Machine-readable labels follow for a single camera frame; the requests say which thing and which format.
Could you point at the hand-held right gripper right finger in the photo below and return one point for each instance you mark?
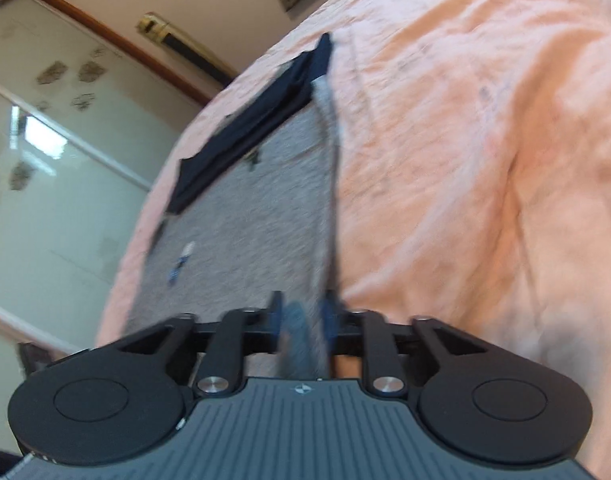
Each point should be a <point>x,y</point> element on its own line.
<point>330,325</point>

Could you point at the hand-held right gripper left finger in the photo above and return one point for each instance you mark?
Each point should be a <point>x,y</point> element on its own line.
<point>274,330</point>

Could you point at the grey and navy sweater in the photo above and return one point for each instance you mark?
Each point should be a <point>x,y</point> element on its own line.
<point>265,210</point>

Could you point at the pink blanket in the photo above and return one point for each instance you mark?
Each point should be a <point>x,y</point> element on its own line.
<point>460,160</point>

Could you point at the floral frosted glass wardrobe door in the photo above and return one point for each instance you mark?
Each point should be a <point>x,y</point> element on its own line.
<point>60,200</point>

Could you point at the dark gold-edged panel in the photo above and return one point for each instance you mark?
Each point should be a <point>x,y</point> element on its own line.
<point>190,47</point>

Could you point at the brown wooden door frame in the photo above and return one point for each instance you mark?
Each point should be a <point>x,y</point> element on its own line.
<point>110,40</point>

